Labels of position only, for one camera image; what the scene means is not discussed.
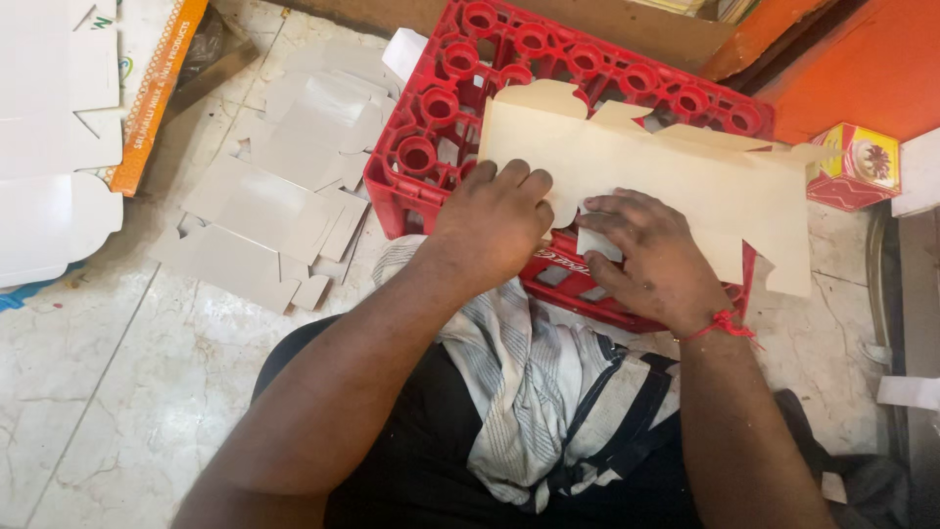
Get person's left hand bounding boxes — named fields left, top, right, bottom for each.
left=429, top=158, right=557, bottom=295

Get person's right hand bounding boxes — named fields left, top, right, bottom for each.
left=576, top=187, right=735, bottom=339

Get beige cardboard box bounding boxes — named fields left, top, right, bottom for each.
left=477, top=78, right=842, bottom=298

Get red wrist thread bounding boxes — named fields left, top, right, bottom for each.
left=674, top=309, right=765, bottom=351

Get red plastic bottle crate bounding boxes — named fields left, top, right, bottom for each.
left=363, top=0, right=776, bottom=335

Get grey striped cloth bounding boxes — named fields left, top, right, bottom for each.
left=371, top=235, right=680, bottom=515

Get white paper piece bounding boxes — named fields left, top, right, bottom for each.
left=382, top=28, right=429, bottom=82

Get pile of grey cardboard blanks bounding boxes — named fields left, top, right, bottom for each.
left=150, top=37, right=401, bottom=317

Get red and yellow small box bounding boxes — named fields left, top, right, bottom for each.
left=806, top=122, right=902, bottom=213

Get brown cardboard carton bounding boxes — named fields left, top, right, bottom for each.
left=264, top=0, right=735, bottom=74

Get person's black clothing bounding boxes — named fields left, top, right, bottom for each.
left=253, top=316, right=912, bottom=529

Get stack of papers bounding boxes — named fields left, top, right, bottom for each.
left=646, top=0, right=761, bottom=23

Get white box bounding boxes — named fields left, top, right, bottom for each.
left=892, top=128, right=940, bottom=217

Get orange furniture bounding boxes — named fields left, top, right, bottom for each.
left=698, top=0, right=940, bottom=144

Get white paper strip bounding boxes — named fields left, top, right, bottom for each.
left=877, top=376, right=940, bottom=411

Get black plastic bag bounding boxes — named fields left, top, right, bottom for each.
left=165, top=3, right=259, bottom=122

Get orange-edged printed carton sheet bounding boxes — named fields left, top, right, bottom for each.
left=99, top=0, right=210, bottom=198

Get stack of white box blanks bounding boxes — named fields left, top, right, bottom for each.
left=0, top=0, right=124, bottom=289

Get blue sheet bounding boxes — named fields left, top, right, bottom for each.
left=0, top=261, right=85, bottom=313

